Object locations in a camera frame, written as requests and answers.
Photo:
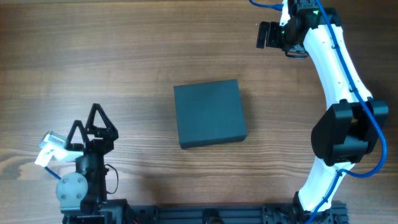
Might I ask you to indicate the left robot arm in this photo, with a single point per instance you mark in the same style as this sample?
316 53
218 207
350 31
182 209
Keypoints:
82 194

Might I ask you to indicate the dark green box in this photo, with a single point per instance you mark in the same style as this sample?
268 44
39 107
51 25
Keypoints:
209 113

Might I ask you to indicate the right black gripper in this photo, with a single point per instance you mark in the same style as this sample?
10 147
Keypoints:
277 35

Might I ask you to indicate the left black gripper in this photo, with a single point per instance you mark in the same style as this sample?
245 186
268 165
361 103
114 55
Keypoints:
94 142

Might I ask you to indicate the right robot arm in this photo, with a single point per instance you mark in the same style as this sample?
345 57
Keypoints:
348 139

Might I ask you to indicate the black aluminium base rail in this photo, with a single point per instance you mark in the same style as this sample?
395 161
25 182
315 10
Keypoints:
278 213

